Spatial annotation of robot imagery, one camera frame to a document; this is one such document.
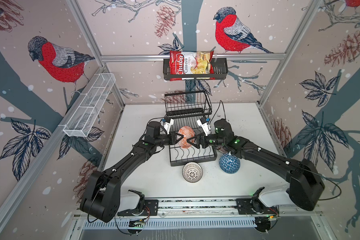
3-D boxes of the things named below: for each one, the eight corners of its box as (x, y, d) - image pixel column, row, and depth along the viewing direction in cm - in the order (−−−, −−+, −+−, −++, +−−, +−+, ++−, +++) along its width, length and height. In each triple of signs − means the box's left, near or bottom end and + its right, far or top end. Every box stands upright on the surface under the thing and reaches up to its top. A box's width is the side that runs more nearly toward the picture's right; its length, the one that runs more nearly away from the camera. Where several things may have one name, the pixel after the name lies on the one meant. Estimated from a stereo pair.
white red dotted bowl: (190, 187, 80) (190, 185, 77) (179, 171, 86) (179, 169, 83) (205, 175, 84) (206, 173, 81) (194, 161, 90) (194, 158, 87)
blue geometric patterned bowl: (220, 175, 85) (221, 172, 81) (217, 157, 92) (218, 153, 89) (240, 175, 85) (242, 172, 81) (235, 157, 92) (237, 153, 89)
